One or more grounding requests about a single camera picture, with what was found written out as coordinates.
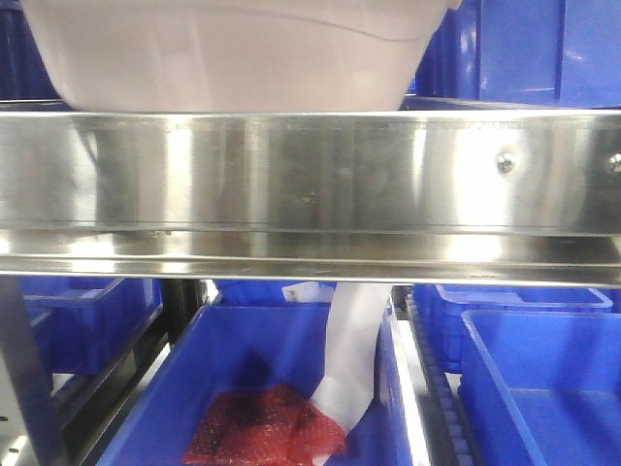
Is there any white plastic storage bin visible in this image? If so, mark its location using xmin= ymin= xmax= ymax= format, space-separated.
xmin=22 ymin=1 xmax=457 ymax=113

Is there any blue bin rear centre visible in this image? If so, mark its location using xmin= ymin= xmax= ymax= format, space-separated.
xmin=214 ymin=280 xmax=337 ymax=304

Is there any blue bin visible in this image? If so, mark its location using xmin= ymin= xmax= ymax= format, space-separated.
xmin=19 ymin=276 xmax=161 ymax=376
xmin=413 ymin=1 xmax=620 ymax=109
xmin=459 ymin=310 xmax=620 ymax=465
xmin=98 ymin=304 xmax=417 ymax=465
xmin=413 ymin=284 xmax=620 ymax=374
xmin=214 ymin=280 xmax=337 ymax=304
xmin=1 ymin=1 xmax=59 ymax=100

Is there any blue bin lower centre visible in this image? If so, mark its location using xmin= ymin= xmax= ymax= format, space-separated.
xmin=98 ymin=304 xmax=417 ymax=465

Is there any blue bin behind right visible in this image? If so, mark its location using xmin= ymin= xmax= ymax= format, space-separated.
xmin=413 ymin=284 xmax=620 ymax=374

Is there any blue bin lower left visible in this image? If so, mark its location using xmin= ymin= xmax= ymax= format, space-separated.
xmin=19 ymin=276 xmax=161 ymax=376

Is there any blue bin lower right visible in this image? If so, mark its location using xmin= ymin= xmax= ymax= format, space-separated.
xmin=459 ymin=310 xmax=620 ymax=465

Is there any blue bin upper right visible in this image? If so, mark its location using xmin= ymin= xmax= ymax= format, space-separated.
xmin=413 ymin=1 xmax=620 ymax=109

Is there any blue bin upper left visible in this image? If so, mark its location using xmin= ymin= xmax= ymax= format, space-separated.
xmin=1 ymin=1 xmax=59 ymax=100

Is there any red bubble wrap bag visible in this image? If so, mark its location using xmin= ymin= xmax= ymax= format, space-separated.
xmin=182 ymin=384 xmax=347 ymax=465

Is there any stainless steel shelf rail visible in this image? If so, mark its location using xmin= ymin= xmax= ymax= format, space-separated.
xmin=1 ymin=109 xmax=620 ymax=287

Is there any steel shelf upright post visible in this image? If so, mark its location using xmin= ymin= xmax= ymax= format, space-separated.
xmin=1 ymin=277 xmax=71 ymax=465

